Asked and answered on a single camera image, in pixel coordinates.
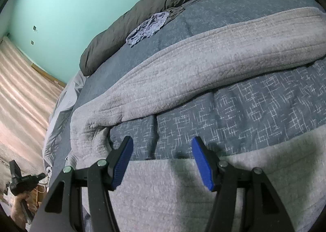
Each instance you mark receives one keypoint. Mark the dark grey rolled duvet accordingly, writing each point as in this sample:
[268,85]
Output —
[152,10]

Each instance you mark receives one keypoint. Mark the dark grey flat garment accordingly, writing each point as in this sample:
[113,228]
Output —
[175,12]

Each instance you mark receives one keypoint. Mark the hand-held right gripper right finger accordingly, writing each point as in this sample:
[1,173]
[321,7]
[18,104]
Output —
[202,165]

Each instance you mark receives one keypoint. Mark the wooden window frame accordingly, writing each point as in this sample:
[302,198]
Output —
[48,75]

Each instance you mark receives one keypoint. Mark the blue patterned bed cover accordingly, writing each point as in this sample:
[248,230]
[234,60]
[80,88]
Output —
[229,109]

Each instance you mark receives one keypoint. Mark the blue crumpled garment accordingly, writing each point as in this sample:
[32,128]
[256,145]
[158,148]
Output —
[149,28]

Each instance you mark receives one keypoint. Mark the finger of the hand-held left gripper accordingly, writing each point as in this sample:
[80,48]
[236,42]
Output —
[42,178]

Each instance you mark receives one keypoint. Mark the person's left hand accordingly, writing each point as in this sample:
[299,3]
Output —
[20,205]

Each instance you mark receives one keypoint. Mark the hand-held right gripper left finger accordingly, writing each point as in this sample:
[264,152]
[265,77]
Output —
[122,163]

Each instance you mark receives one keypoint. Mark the pink curtain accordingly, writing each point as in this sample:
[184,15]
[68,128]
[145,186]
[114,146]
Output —
[23,107]

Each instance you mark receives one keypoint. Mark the light grey bed sheet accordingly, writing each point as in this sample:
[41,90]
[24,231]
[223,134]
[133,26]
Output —
[61,109]

